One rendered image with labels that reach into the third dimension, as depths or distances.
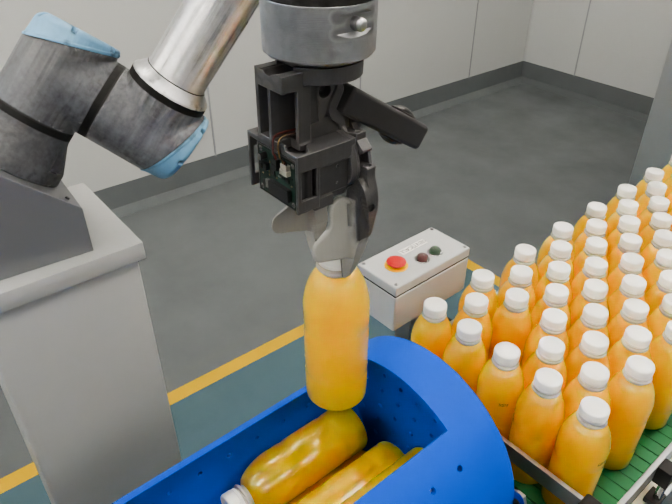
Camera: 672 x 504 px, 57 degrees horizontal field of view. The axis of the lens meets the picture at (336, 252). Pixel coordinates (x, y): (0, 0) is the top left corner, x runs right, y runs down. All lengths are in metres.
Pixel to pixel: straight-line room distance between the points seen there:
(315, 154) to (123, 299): 0.87
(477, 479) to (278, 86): 0.47
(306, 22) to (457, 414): 0.45
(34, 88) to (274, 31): 0.75
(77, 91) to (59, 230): 0.25
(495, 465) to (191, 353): 1.99
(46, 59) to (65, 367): 0.59
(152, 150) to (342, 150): 0.70
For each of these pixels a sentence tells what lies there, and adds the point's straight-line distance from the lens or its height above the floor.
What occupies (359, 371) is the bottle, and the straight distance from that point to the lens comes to 0.69.
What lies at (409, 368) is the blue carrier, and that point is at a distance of 0.74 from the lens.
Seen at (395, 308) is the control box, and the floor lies 1.05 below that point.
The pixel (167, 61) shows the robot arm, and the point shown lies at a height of 1.43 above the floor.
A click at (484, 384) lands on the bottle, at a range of 1.00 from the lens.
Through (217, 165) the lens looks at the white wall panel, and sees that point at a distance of 3.86.
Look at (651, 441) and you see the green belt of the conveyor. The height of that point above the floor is 0.90.
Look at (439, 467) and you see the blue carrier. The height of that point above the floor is 1.20.
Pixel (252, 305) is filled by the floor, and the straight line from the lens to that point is 2.81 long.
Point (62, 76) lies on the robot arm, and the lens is 1.17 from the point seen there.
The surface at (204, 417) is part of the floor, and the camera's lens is 2.36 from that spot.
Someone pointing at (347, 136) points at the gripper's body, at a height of 1.54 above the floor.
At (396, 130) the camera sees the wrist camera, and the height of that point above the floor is 1.53.
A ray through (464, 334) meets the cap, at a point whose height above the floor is 1.10.
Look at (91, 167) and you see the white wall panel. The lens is 3.55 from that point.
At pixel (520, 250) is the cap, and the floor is 1.11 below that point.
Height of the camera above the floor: 1.75
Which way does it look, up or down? 34 degrees down
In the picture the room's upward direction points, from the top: straight up
